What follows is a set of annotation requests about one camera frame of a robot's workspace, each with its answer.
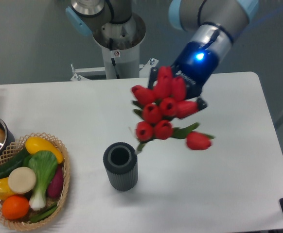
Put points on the red tulip bouquet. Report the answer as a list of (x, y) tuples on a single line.
[(157, 108)]

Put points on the white metal base frame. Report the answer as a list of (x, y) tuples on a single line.
[(83, 74)]

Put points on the woven wicker basket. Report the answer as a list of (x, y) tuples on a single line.
[(23, 224)]

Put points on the green bean pods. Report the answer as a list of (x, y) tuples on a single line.
[(45, 214)]

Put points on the yellow squash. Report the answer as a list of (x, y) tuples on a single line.
[(35, 144)]

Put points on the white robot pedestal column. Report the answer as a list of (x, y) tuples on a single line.
[(120, 45)]

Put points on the dark grey ribbed vase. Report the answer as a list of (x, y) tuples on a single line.
[(121, 164)]

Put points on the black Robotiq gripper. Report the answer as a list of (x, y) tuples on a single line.
[(195, 65)]

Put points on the orange fruit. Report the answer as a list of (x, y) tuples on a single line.
[(15, 207)]

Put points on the purple sweet potato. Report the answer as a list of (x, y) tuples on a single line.
[(56, 185)]

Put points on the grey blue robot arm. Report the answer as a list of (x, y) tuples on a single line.
[(216, 23)]

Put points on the beige round bun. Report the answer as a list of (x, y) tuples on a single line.
[(22, 180)]

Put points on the yellow bell pepper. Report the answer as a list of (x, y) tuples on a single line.
[(5, 190)]

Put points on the green cucumber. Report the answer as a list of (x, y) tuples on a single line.
[(13, 163)]

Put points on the green bok choy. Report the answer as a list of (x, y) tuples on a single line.
[(44, 165)]

